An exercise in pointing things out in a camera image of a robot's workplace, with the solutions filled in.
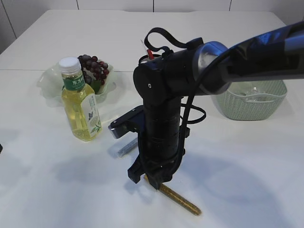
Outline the clear plastic sheet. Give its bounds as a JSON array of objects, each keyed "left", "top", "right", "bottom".
[{"left": 239, "top": 87, "right": 268, "bottom": 102}]

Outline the red marker pen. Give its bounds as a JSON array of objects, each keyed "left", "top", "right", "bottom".
[{"left": 147, "top": 49, "right": 154, "bottom": 60}]

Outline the silver grey marker pen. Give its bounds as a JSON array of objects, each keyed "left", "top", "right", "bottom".
[{"left": 117, "top": 138, "right": 138, "bottom": 158}]

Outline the green woven plastic basket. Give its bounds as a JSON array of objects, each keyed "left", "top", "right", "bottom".
[{"left": 215, "top": 80, "right": 287, "bottom": 121}]

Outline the purple grape bunch with leaf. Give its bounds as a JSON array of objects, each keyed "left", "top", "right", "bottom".
[{"left": 77, "top": 54, "right": 110, "bottom": 94}]

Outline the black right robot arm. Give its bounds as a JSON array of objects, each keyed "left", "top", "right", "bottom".
[{"left": 128, "top": 22, "right": 304, "bottom": 189}]

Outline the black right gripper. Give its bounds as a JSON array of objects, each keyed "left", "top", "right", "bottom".
[{"left": 128, "top": 126, "right": 181, "bottom": 190}]

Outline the clear plastic ruler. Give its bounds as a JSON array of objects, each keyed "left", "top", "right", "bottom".
[{"left": 141, "top": 39, "right": 149, "bottom": 57}]

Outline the yellow tea plastic bottle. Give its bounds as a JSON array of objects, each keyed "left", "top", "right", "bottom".
[{"left": 58, "top": 57, "right": 102, "bottom": 142}]

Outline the gold glitter pen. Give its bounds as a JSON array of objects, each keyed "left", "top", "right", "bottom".
[{"left": 158, "top": 183, "right": 202, "bottom": 216}]

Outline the black mesh pen holder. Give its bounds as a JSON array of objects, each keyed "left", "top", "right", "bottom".
[{"left": 135, "top": 54, "right": 165, "bottom": 70}]

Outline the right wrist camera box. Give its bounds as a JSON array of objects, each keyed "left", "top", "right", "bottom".
[{"left": 108, "top": 105, "right": 144, "bottom": 139}]

